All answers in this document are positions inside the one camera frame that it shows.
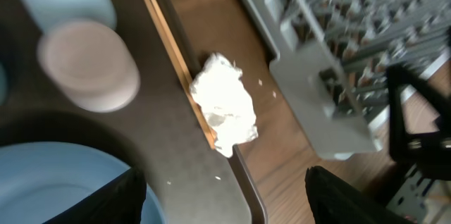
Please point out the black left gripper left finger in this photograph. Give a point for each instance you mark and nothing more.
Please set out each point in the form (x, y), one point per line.
(119, 201)

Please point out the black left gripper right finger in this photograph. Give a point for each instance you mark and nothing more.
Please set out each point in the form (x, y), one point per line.
(333, 201)

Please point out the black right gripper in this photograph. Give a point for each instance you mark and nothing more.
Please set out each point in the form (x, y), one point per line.
(422, 159)

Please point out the blue plate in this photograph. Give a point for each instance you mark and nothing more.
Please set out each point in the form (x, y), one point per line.
(43, 179)

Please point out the white tissue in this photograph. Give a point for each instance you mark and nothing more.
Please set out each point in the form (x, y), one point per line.
(225, 103)

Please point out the grey dishwasher rack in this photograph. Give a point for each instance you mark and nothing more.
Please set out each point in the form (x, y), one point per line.
(330, 58)

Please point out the wooden chopstick inner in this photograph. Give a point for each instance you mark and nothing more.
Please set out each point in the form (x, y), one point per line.
(179, 65)

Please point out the wooden chopstick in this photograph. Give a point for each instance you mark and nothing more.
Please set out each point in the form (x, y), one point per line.
(179, 65)
(180, 36)

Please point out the wooden chopstick outer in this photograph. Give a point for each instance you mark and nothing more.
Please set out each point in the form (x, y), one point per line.
(180, 36)

